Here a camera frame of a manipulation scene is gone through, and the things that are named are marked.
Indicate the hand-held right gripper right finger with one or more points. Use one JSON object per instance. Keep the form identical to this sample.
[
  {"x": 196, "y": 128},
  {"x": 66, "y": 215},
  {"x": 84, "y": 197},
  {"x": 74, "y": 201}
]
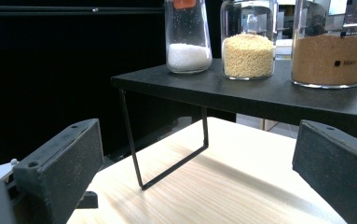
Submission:
[{"x": 337, "y": 168}]

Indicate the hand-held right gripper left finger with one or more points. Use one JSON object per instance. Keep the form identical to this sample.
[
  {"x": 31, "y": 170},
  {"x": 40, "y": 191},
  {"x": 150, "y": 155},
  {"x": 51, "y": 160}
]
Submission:
[{"x": 55, "y": 174}]

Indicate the glass jar of brown powder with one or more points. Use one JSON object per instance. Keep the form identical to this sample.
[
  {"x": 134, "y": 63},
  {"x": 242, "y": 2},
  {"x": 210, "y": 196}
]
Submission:
[{"x": 328, "y": 62}]

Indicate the black metal shelf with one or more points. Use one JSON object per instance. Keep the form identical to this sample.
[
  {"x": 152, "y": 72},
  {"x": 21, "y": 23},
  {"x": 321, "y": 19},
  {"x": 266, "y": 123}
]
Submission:
[{"x": 260, "y": 93}]

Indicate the glass jar of yellow grains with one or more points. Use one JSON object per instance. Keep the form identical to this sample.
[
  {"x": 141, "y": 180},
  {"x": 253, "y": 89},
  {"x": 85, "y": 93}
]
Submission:
[{"x": 247, "y": 56}]

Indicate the grey-lidded glass jar of salt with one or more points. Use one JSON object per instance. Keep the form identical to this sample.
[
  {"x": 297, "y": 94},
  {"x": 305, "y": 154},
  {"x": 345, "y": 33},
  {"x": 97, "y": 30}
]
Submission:
[{"x": 189, "y": 57}]

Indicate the dark curtain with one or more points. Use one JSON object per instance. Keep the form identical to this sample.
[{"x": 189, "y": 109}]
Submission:
[{"x": 42, "y": 77}]

